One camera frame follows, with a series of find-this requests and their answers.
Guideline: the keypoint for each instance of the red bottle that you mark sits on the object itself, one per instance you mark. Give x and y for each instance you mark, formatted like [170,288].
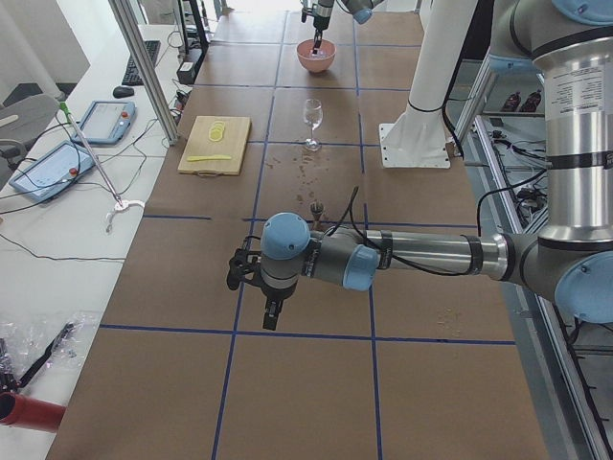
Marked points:
[26,412]

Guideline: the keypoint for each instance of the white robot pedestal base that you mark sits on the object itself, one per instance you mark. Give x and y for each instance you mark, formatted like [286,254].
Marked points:
[417,138]

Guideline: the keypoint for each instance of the black tool in bag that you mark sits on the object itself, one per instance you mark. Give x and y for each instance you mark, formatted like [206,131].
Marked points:
[42,360]

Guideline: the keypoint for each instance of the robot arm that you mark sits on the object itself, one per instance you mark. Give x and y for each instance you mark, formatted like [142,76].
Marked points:
[360,10]
[569,261]

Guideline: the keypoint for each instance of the clear plastic bag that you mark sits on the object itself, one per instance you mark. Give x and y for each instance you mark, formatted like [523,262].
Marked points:
[24,340]

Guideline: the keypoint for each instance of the grey office chair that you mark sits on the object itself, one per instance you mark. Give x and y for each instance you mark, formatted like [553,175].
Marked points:
[23,122]

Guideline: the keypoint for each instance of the steel double jigger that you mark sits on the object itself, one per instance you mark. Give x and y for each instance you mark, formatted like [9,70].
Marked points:
[316,209]

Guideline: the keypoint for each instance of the blue teach pendant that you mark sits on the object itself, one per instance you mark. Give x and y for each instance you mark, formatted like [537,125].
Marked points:
[105,123]
[52,173]

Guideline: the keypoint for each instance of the aluminium frame post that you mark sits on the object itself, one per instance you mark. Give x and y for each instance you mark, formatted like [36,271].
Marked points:
[128,26]

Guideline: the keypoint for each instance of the black computer mouse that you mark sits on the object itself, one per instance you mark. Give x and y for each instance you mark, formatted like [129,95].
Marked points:
[121,92]

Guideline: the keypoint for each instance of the yellow plastic knife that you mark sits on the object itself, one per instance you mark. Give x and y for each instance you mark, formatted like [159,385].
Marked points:
[214,157]

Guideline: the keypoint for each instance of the clear wine glass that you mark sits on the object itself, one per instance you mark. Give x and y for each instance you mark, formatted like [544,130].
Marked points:
[313,117]

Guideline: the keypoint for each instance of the metal rod green tip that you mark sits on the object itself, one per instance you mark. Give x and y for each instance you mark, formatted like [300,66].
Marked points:
[121,205]

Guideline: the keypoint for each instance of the bamboo cutting board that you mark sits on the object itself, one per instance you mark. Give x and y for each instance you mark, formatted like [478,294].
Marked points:
[234,141]

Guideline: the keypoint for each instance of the pink plastic bowl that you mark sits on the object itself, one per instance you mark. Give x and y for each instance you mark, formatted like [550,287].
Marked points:
[315,66]

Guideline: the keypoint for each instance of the clear ice cube pile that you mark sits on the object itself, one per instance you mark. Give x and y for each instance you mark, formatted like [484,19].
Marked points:
[317,54]

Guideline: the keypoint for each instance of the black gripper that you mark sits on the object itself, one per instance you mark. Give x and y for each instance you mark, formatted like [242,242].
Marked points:
[322,12]
[274,295]

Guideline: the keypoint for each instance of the black box with label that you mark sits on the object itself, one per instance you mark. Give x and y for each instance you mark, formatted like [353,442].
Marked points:
[190,66]

